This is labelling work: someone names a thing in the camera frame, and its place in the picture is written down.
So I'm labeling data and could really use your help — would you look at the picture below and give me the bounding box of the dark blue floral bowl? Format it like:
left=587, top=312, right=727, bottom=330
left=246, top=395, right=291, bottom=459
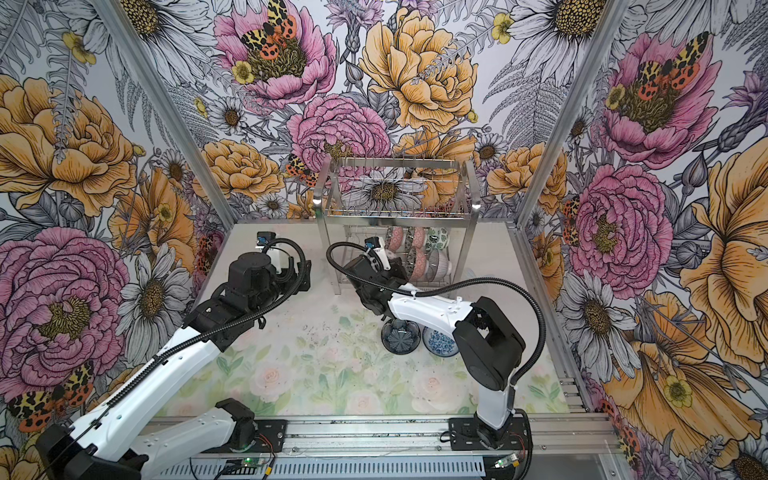
left=380, top=318, right=421, bottom=355

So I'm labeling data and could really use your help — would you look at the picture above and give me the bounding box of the purple striped bowl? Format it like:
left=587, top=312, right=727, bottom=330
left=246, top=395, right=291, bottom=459
left=425, top=250, right=452, bottom=282

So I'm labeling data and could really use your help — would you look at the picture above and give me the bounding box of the green leaf pattern bowl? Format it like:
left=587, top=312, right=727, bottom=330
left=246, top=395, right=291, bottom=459
left=424, top=227, right=450, bottom=252

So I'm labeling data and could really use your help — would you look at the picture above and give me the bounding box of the black white floral bowl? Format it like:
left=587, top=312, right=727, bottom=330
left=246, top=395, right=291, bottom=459
left=404, top=227, right=427, bottom=252

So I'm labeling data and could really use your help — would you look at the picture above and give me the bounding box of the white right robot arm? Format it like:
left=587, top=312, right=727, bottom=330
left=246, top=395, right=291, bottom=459
left=340, top=253, right=525, bottom=449

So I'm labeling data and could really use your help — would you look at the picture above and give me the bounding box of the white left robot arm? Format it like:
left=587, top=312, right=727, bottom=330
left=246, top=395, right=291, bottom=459
left=36, top=241, right=311, bottom=479

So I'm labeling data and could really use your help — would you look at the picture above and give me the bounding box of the steel two-tier dish rack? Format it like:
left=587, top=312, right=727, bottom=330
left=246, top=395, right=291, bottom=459
left=313, top=157, right=481, bottom=287

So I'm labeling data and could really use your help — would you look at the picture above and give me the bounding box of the white blue dotted bowl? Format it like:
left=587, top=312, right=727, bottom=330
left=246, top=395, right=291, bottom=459
left=422, top=327, right=459, bottom=358

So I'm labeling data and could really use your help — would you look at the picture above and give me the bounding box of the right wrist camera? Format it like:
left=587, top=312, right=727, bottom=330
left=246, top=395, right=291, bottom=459
left=364, top=236, right=385, bottom=253

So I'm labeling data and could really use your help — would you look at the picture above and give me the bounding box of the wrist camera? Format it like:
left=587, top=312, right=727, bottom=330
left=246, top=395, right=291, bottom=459
left=256, top=231, right=277, bottom=251
left=364, top=236, right=385, bottom=253

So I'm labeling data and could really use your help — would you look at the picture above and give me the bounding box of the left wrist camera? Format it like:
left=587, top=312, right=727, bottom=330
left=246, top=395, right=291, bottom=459
left=256, top=231, right=277, bottom=251

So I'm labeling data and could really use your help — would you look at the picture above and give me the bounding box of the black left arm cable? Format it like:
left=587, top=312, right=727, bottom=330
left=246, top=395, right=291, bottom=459
left=38, top=237, right=308, bottom=480

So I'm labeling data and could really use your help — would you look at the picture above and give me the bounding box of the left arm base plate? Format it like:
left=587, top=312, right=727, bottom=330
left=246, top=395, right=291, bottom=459
left=229, top=419, right=288, bottom=454

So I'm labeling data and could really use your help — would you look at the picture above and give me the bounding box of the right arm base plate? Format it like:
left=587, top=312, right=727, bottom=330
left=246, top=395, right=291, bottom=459
left=447, top=416, right=530, bottom=451

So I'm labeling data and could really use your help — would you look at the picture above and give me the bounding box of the white vented cable duct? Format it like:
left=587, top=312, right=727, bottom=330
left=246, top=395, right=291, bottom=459
left=156, top=456, right=486, bottom=479

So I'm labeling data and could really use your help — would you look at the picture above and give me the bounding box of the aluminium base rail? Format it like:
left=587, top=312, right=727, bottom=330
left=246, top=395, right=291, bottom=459
left=143, top=412, right=619, bottom=458

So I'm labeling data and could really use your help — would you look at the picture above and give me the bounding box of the aluminium left corner post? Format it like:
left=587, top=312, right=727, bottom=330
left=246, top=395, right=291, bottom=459
left=94, top=1, right=237, bottom=230

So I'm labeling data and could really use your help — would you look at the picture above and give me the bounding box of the aluminium corner post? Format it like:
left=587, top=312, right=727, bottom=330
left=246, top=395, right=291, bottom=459
left=94, top=1, right=237, bottom=230
left=514, top=0, right=631, bottom=228

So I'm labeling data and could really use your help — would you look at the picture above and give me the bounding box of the aluminium right corner post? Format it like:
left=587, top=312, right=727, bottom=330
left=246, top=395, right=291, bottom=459
left=514, top=0, right=631, bottom=228

